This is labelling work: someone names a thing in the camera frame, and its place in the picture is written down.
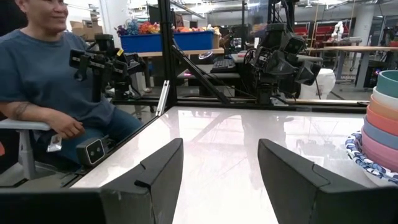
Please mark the white bucket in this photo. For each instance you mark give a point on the white bucket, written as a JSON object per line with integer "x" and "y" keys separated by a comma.
{"x": 325, "y": 84}

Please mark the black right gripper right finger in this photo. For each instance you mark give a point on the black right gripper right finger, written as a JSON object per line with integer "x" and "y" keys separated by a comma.
{"x": 289, "y": 186}

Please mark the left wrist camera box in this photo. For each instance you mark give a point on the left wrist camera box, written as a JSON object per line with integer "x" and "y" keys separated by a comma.
{"x": 295, "y": 43}

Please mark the blue plastic bin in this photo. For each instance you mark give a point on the blue plastic bin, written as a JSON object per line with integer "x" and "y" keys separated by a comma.
{"x": 140, "y": 43}

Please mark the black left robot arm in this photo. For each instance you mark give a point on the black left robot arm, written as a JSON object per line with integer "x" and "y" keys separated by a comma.
{"x": 264, "y": 93}

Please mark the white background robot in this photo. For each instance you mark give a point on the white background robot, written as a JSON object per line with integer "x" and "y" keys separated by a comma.
{"x": 338, "y": 29}

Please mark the red bowl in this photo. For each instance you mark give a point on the red bowl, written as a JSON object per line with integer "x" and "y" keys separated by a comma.
{"x": 382, "y": 121}

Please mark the colourful toys pile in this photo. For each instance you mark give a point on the colourful toys pile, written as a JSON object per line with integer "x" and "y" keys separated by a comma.
{"x": 147, "y": 28}

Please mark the blue bowl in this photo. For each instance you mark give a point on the blue bowl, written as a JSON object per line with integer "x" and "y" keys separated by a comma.
{"x": 381, "y": 133}

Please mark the person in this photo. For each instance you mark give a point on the person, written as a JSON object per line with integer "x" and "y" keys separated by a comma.
{"x": 37, "y": 71}

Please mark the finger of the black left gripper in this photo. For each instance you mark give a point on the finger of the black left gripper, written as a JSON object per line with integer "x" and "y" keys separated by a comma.
{"x": 281, "y": 63}
{"x": 309, "y": 73}

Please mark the blue patterned paper plate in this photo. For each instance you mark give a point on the blue patterned paper plate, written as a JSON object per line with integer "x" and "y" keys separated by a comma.
{"x": 357, "y": 155}

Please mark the cardboard boxes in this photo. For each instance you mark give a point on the cardboard boxes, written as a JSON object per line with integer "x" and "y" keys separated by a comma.
{"x": 85, "y": 31}

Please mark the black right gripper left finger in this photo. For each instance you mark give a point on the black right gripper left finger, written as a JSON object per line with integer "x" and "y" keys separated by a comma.
{"x": 158, "y": 186}

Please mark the clear plastic packet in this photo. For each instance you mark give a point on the clear plastic packet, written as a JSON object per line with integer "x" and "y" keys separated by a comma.
{"x": 55, "y": 143}

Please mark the orange bowl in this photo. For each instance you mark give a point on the orange bowl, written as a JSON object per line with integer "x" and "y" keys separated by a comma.
{"x": 384, "y": 109}

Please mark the teal bowl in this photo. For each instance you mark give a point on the teal bowl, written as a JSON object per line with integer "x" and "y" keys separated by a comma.
{"x": 388, "y": 82}

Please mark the white bowl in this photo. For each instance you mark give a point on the white bowl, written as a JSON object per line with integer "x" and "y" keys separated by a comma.
{"x": 385, "y": 98}

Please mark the black table-level camera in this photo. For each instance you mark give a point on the black table-level camera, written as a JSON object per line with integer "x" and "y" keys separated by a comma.
{"x": 91, "y": 151}

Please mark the black metal table frame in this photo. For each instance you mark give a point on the black metal table frame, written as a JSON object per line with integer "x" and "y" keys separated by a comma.
{"x": 166, "y": 46}

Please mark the wooden work table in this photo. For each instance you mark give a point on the wooden work table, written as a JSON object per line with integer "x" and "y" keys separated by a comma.
{"x": 357, "y": 48}

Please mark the grey chair armrest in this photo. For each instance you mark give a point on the grey chair armrest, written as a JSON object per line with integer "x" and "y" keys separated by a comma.
{"x": 25, "y": 126}

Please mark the silver metal bracket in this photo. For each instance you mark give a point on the silver metal bracket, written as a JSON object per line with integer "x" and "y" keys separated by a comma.
{"x": 162, "y": 98}

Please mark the black keyboard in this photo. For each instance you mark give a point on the black keyboard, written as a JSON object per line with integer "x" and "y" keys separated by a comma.
{"x": 223, "y": 66}

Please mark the pink bowl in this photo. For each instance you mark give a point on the pink bowl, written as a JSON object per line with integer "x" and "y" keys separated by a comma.
{"x": 379, "y": 149}

